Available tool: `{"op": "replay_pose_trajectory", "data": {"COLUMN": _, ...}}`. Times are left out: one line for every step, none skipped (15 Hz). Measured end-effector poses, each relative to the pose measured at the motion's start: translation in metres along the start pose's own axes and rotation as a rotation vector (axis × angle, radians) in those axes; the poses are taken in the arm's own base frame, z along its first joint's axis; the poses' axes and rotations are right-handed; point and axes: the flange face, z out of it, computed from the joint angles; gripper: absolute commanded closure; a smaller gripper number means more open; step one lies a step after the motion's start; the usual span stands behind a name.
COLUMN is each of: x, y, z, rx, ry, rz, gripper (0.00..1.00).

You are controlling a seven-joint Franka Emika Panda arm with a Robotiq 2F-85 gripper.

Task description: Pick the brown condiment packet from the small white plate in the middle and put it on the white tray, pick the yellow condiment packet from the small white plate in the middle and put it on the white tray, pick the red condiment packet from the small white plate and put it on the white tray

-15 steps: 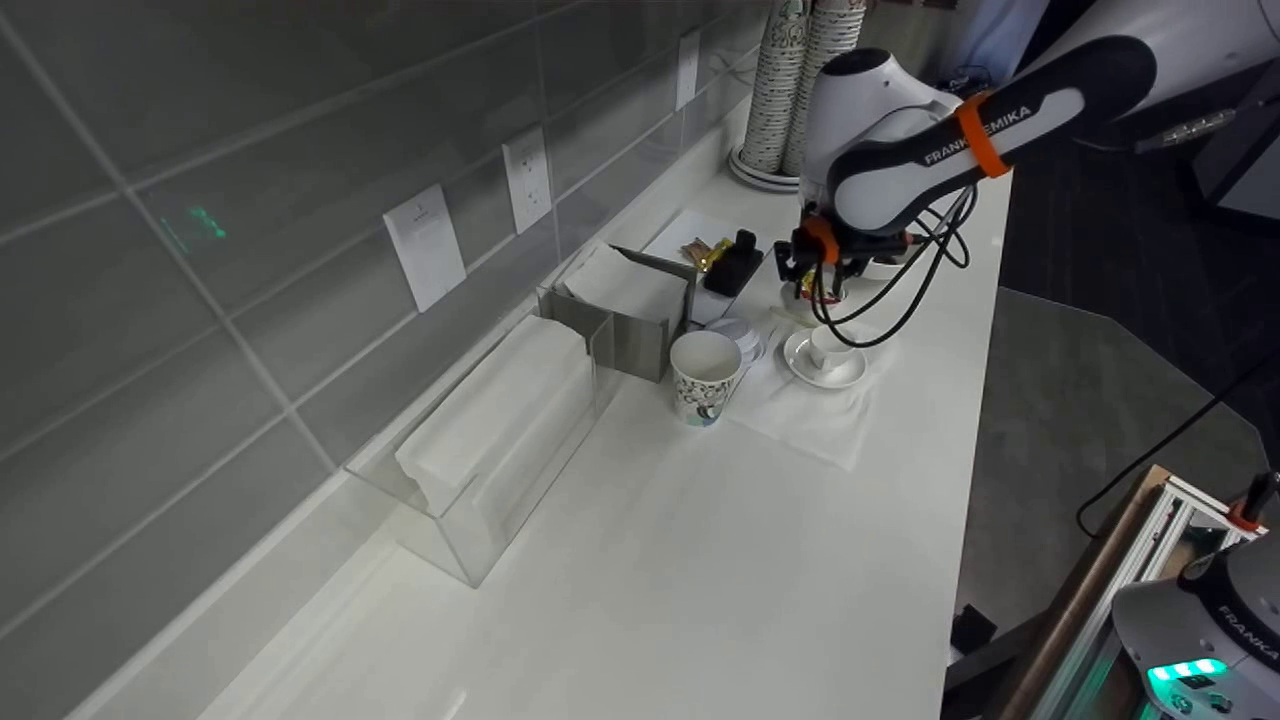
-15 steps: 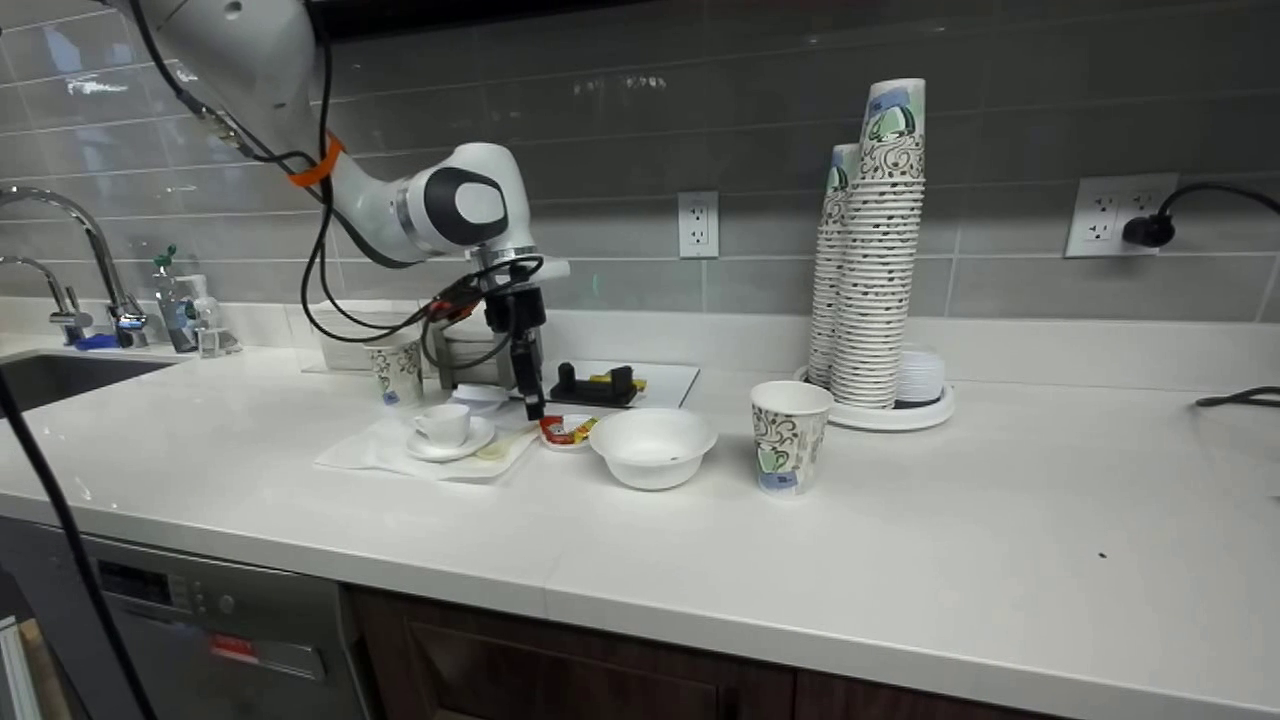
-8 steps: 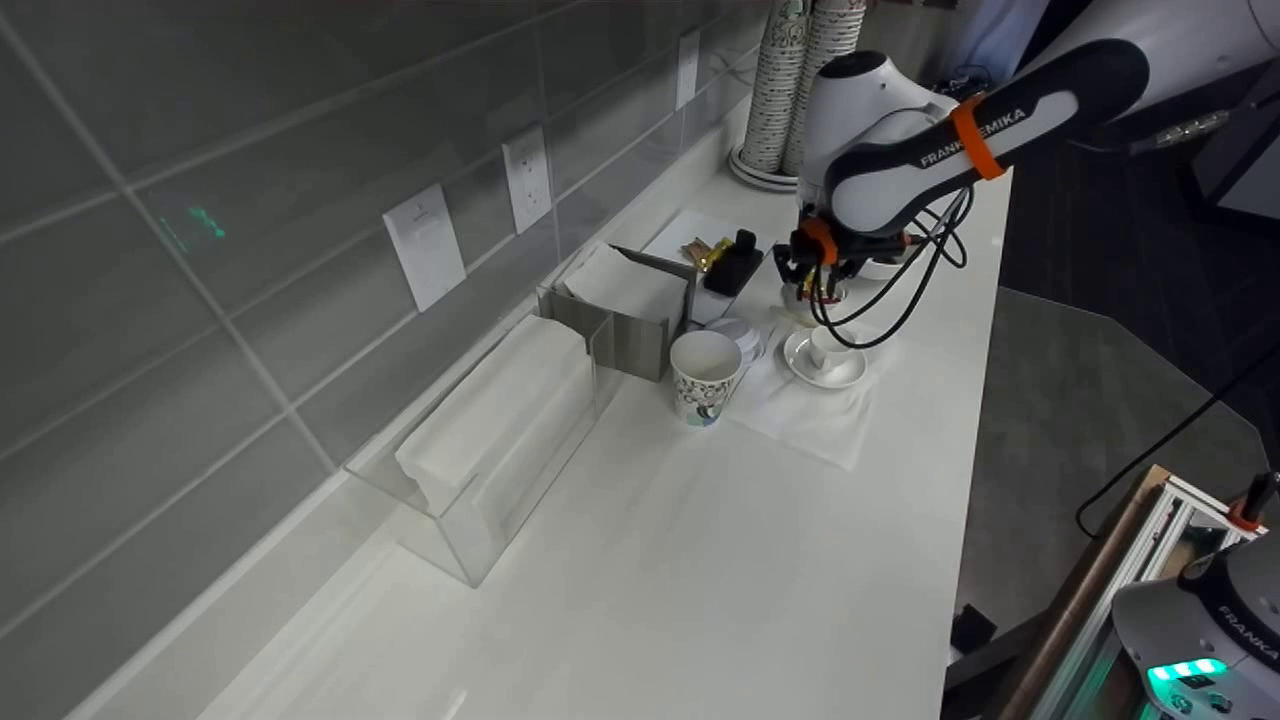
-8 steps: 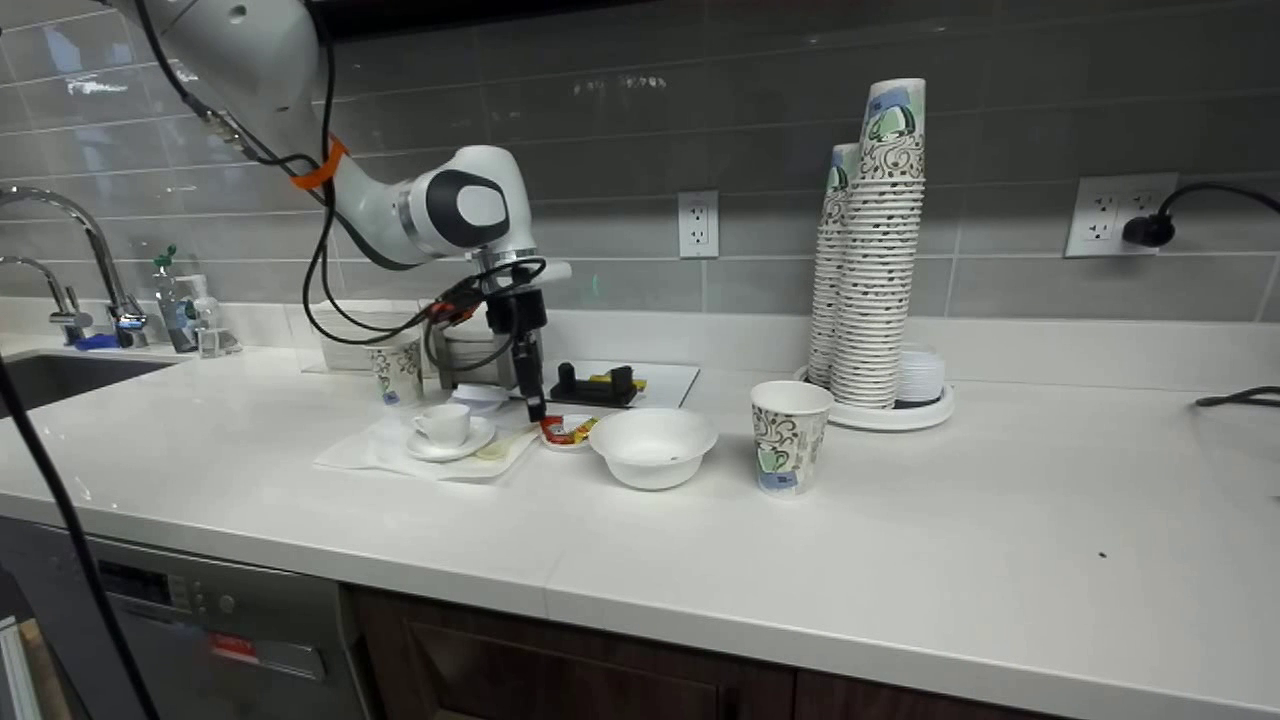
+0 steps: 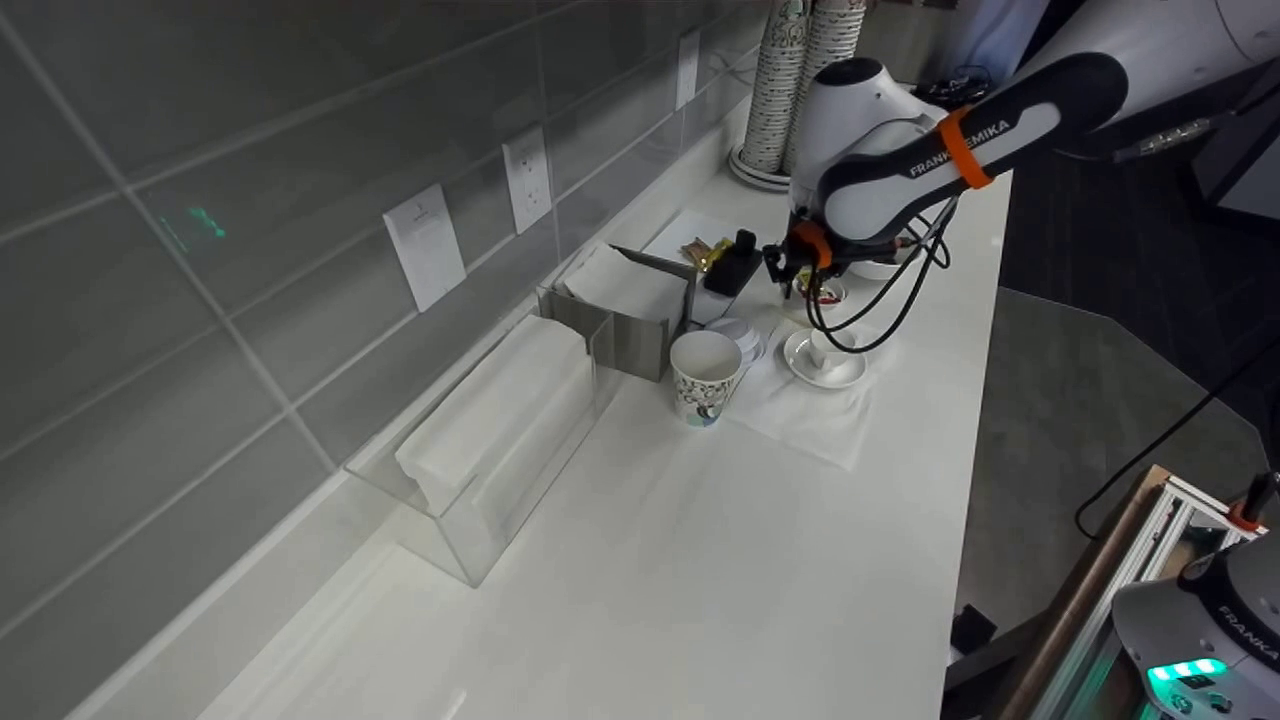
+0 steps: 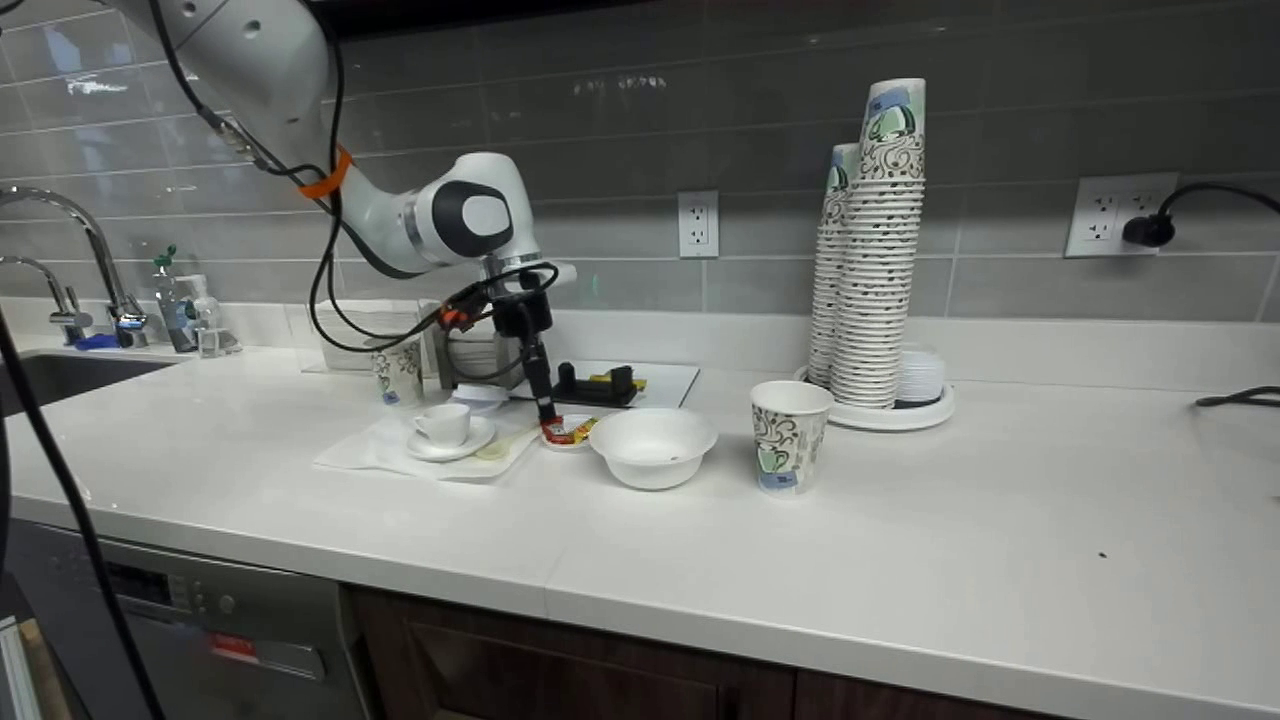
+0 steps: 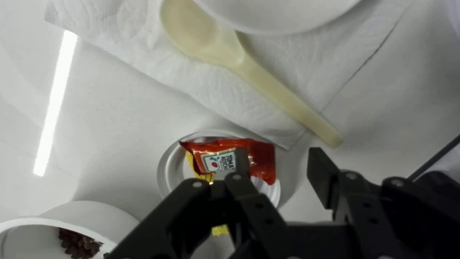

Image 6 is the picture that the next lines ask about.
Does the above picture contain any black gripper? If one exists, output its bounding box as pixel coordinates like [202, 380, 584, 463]
[483, 273, 564, 433]

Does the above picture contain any red ketchup packet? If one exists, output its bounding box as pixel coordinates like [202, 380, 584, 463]
[534, 415, 591, 454]

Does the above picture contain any round white tray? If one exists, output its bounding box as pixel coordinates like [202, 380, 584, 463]
[794, 366, 961, 435]

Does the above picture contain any black holder block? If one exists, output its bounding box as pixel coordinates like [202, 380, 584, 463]
[547, 361, 641, 414]

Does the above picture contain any white espresso cup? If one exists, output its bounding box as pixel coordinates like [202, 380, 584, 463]
[412, 402, 481, 454]

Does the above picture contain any white saucer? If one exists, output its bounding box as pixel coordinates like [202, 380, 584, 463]
[398, 420, 504, 470]

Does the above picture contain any white bowl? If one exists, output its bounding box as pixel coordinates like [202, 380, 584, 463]
[588, 403, 718, 493]

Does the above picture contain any patterned paper cup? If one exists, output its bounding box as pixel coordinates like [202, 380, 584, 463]
[749, 376, 839, 493]
[369, 332, 447, 410]

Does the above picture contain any dark wooden cabinet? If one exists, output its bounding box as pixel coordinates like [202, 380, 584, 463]
[336, 586, 1072, 720]

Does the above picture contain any small white bottle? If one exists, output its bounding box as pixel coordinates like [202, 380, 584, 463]
[187, 273, 248, 361]

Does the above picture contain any tall stack of paper cups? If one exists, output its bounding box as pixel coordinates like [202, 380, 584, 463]
[832, 78, 930, 414]

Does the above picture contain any clear soap bottle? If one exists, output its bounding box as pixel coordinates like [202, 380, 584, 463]
[140, 242, 207, 358]

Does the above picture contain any small white cup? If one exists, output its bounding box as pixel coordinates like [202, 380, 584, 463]
[893, 347, 953, 410]

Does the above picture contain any stainless dishwasher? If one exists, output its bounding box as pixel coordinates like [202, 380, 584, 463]
[0, 516, 372, 720]

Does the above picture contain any tall chrome faucet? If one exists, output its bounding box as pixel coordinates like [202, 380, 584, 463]
[0, 180, 152, 352]

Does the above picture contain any small chrome faucet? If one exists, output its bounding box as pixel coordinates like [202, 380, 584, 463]
[0, 254, 94, 347]

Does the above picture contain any steel sink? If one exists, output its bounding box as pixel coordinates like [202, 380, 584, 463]
[0, 352, 176, 420]

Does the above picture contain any thick black cable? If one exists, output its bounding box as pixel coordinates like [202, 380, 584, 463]
[0, 312, 171, 720]

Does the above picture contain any white double wall outlet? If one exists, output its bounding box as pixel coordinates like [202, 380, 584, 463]
[1065, 171, 1178, 261]

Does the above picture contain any black power plug with cable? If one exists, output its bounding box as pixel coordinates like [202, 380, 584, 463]
[1121, 180, 1280, 254]

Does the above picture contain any thin black cable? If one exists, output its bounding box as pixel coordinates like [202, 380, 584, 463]
[1193, 383, 1280, 414]

